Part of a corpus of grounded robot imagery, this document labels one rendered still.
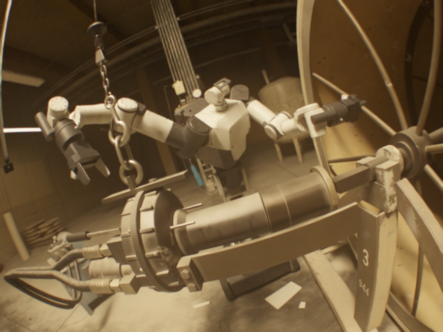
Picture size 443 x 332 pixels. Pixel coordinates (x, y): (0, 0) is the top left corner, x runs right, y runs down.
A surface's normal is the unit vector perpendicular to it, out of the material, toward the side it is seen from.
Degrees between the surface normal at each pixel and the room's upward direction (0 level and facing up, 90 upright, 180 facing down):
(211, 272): 90
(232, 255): 90
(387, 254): 90
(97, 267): 41
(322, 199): 85
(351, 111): 125
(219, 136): 119
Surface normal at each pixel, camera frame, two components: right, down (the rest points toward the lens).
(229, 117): 0.48, -0.35
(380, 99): 0.03, 0.34
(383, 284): -0.04, 0.14
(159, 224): 0.80, -0.44
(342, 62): 0.15, 0.66
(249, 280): 0.19, 0.07
